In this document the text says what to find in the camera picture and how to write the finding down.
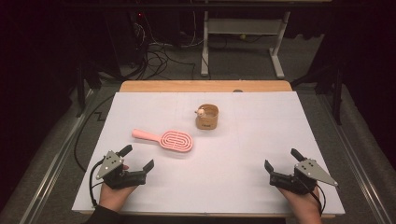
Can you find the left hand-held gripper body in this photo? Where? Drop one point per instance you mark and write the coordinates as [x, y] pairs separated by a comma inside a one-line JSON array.
[[124, 179]]

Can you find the pink hairbrush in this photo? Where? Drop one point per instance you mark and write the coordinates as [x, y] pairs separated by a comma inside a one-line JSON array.
[[176, 140]]

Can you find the small yellow ball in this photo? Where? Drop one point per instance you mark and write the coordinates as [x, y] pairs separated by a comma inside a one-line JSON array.
[[243, 36]]

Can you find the white table sheet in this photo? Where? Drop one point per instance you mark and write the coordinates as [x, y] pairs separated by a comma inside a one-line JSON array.
[[236, 161]]

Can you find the black metal stand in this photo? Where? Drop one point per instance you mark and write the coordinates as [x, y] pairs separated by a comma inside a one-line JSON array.
[[81, 90], [337, 93]]

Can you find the person's left hand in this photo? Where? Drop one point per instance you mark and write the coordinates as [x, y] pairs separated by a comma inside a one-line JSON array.
[[115, 197]]

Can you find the person's right hand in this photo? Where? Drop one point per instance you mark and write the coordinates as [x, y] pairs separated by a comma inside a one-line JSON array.
[[303, 202]]

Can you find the wooden cup with small figurine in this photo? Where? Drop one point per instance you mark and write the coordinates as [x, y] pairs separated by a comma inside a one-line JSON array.
[[207, 123]]

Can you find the white metal desk frame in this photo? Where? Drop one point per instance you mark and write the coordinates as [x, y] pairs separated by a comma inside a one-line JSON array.
[[246, 26]]

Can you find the metal floor rail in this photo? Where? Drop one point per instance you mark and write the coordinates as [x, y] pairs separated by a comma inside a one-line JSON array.
[[49, 174], [358, 168]]

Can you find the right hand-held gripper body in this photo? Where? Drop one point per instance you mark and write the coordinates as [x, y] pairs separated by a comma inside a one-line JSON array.
[[299, 183]]

